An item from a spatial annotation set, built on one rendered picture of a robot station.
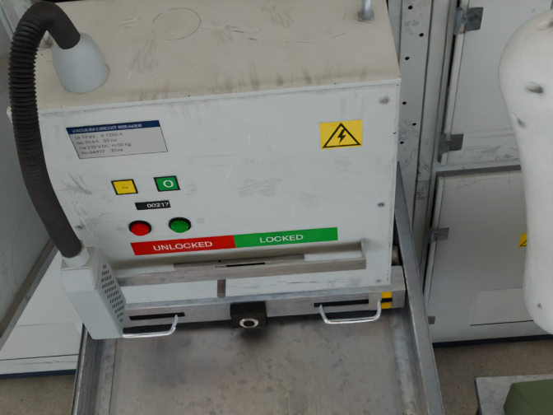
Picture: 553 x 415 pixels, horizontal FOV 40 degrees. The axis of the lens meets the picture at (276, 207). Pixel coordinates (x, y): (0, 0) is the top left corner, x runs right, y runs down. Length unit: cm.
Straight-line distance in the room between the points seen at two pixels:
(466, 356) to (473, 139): 92
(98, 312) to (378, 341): 49
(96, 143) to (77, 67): 11
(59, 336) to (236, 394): 94
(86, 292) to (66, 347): 111
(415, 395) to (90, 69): 73
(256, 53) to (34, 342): 139
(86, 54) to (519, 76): 51
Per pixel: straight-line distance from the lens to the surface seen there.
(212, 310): 132
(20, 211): 147
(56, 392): 239
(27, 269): 153
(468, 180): 163
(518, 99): 79
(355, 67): 96
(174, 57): 101
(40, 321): 209
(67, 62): 97
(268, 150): 101
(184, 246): 118
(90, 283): 109
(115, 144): 101
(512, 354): 232
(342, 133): 99
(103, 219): 114
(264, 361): 133
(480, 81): 143
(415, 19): 133
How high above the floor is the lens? 203
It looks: 52 degrees down
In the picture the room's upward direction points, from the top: 8 degrees counter-clockwise
